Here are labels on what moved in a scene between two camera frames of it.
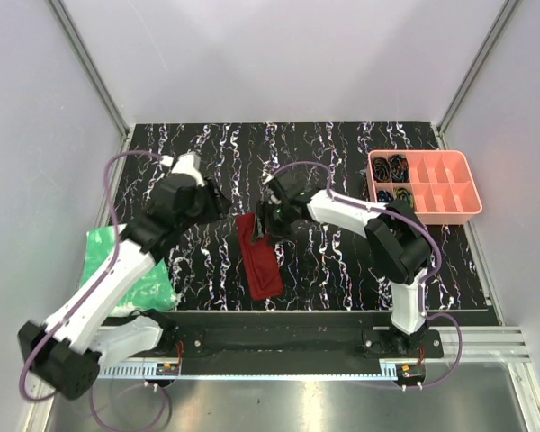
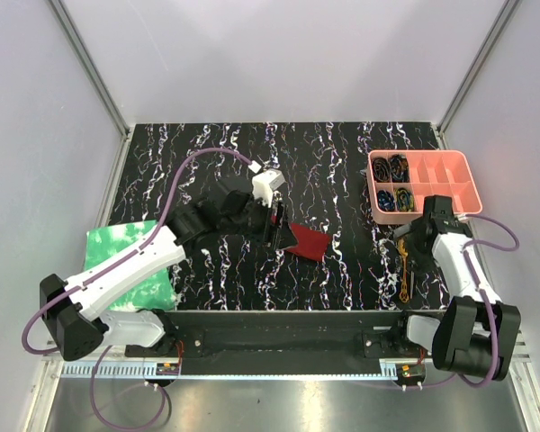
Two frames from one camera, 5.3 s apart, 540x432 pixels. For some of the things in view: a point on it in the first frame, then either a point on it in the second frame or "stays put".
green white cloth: (156, 292) stays put
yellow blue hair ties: (403, 194) stays put
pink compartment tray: (445, 184) stays put
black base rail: (293, 338) stays put
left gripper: (219, 204) -> (278, 234)
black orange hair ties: (381, 169) stays put
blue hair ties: (384, 196) stays put
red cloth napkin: (263, 267) -> (311, 243)
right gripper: (263, 212) -> (407, 229)
